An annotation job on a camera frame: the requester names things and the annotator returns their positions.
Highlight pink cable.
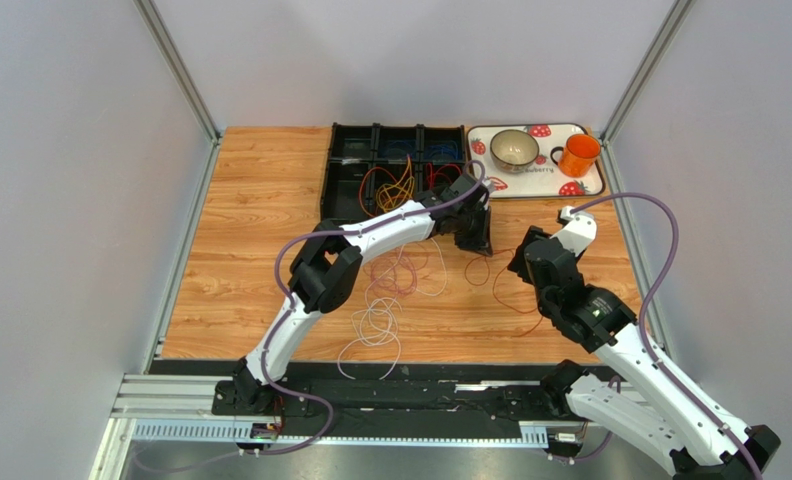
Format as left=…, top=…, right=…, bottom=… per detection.
left=349, top=242, right=437, bottom=351

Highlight yellow cable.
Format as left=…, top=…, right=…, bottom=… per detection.
left=375, top=154, right=417, bottom=216

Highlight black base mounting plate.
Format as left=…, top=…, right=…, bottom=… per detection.
left=149, top=359, right=585, bottom=439

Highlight orange mug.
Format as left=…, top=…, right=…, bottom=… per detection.
left=550, top=134, right=601, bottom=178

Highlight black compartment organizer tray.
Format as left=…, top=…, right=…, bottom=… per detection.
left=319, top=123, right=467, bottom=223

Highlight strawberry print serving tray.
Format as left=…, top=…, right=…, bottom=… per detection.
left=466, top=123, right=606, bottom=199

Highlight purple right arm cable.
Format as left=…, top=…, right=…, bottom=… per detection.
left=545, top=192, right=767, bottom=480

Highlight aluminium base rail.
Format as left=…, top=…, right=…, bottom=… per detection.
left=109, top=373, right=714, bottom=449

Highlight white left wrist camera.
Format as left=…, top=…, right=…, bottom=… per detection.
left=470, top=178, right=494, bottom=209

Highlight blue cable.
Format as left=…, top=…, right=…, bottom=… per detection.
left=377, top=136, right=424, bottom=161

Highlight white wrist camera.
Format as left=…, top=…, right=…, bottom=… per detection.
left=470, top=178, right=494, bottom=209
left=552, top=206, right=597, bottom=258

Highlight right aluminium corner post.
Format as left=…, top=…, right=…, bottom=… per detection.
left=600, top=0, right=695, bottom=144

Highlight beige ceramic bowl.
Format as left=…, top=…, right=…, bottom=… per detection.
left=490, top=129, right=540, bottom=174

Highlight white cable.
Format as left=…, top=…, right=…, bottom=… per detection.
left=335, top=236, right=449, bottom=382

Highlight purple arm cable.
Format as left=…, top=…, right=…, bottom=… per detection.
left=545, top=192, right=767, bottom=480
left=132, top=159, right=487, bottom=475

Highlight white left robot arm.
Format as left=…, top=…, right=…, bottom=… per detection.
left=232, top=172, right=492, bottom=405

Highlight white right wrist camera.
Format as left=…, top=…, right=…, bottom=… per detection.
left=552, top=206, right=597, bottom=258

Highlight aluminium corner frame post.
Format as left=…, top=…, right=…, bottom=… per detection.
left=134, top=0, right=223, bottom=142

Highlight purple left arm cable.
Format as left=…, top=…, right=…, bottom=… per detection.
left=132, top=159, right=487, bottom=475

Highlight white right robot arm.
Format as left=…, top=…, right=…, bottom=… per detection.
left=508, top=221, right=781, bottom=479

